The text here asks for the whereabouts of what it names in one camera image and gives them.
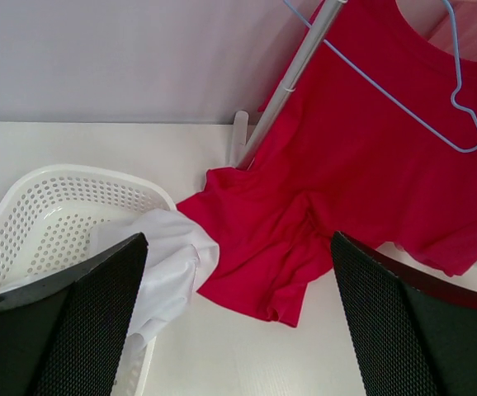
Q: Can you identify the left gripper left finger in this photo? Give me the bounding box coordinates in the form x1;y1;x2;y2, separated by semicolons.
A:
0;233;148;395

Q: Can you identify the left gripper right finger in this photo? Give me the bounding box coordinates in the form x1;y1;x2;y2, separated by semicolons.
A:
330;232;477;395

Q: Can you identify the white t shirt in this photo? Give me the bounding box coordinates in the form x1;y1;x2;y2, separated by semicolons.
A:
89;208;222;396

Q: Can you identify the crimson red t shirt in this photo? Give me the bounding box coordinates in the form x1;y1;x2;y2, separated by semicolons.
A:
178;1;477;327

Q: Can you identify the light blue wire hanger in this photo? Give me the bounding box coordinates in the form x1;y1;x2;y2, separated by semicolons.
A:
281;0;477;153

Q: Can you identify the white perforated plastic basket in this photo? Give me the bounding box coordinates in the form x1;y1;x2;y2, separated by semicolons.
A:
0;163;177;396

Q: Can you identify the metal clothes rack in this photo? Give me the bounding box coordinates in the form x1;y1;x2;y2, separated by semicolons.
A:
227;0;346;169

